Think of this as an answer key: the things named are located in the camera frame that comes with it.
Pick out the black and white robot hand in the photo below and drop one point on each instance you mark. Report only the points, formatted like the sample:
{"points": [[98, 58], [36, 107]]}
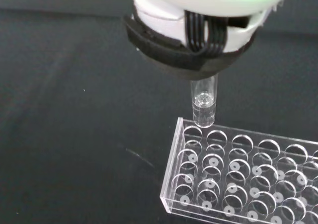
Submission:
{"points": [[198, 0]]}

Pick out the clear acrylic test tube rack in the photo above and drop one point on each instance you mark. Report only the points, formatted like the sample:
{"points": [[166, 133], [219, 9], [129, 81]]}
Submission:
{"points": [[224, 174]]}

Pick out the black bench cloth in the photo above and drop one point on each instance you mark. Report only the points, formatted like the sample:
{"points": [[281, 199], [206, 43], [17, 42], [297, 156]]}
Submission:
{"points": [[62, 109]]}

